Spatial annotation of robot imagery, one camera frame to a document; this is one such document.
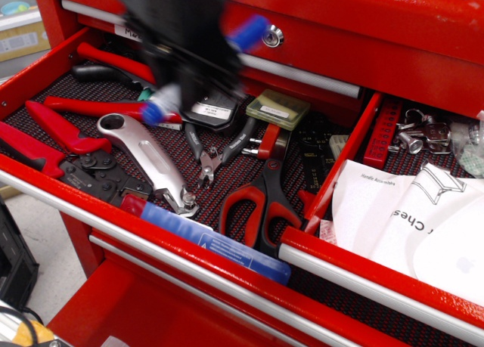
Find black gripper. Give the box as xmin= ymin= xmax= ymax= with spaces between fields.
xmin=120 ymin=0 xmax=246 ymax=115

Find blue and white marker pen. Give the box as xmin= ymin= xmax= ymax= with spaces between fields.
xmin=140 ymin=15 xmax=269 ymax=126

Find red left open drawer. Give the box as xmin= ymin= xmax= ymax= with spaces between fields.
xmin=1 ymin=27 xmax=364 ymax=328

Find red open drawer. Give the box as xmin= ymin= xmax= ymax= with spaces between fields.
xmin=279 ymin=92 xmax=483 ymax=345
xmin=1 ymin=27 xmax=364 ymax=328

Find silver drawer lock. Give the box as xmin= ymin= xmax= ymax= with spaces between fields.
xmin=262 ymin=24 xmax=284 ymax=48

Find red right open drawer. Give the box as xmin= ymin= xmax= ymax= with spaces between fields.
xmin=279 ymin=92 xmax=483 ymax=345

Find white markers label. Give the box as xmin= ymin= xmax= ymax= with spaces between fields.
xmin=114 ymin=24 xmax=142 ymax=42

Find silver utility knife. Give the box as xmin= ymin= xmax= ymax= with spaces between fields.
xmin=97 ymin=113 xmax=199 ymax=218

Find red screwdriver bit holder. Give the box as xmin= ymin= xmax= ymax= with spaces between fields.
xmin=241 ymin=123 xmax=291 ymax=161

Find green clear plastic box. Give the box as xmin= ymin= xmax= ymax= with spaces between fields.
xmin=246 ymin=89 xmax=311 ymax=132

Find red and black scissors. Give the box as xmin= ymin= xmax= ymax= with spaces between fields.
xmin=219 ymin=159 xmax=302 ymax=256

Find cardboard box on shelf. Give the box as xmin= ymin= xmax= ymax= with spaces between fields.
xmin=1 ymin=22 xmax=51 ymax=61

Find white connector block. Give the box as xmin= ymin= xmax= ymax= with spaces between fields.
xmin=329 ymin=135 xmax=349 ymax=160

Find red tool chest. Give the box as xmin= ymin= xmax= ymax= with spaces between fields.
xmin=0 ymin=0 xmax=484 ymax=347

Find red drill bit holder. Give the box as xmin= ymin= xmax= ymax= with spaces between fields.
xmin=363 ymin=98 xmax=403 ymax=169

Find white paper manual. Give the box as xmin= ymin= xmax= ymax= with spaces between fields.
xmin=332 ymin=160 xmax=483 ymax=277

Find black box on floor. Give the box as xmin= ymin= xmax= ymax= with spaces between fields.
xmin=1 ymin=199 xmax=39 ymax=310

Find clear plastic bag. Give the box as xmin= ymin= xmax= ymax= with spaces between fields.
xmin=451 ymin=110 xmax=483 ymax=178

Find white apple mouse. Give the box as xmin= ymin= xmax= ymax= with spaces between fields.
xmin=413 ymin=197 xmax=483 ymax=305

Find red handled cable cutter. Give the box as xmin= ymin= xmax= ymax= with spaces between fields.
xmin=43 ymin=42 xmax=240 ymax=132

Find black handled pliers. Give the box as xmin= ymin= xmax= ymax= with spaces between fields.
xmin=71 ymin=64 xmax=154 ymax=91

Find small grey handled cutters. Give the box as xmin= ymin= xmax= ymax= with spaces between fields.
xmin=185 ymin=117 xmax=257 ymax=188

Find red handled crimping tool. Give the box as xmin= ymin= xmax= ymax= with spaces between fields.
xmin=1 ymin=101 xmax=153 ymax=206

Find black wire stripper tool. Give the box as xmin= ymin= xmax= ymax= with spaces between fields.
xmin=296 ymin=112 xmax=337 ymax=212

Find silver keys and ring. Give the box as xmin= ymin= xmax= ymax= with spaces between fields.
xmin=389 ymin=107 xmax=453 ymax=155

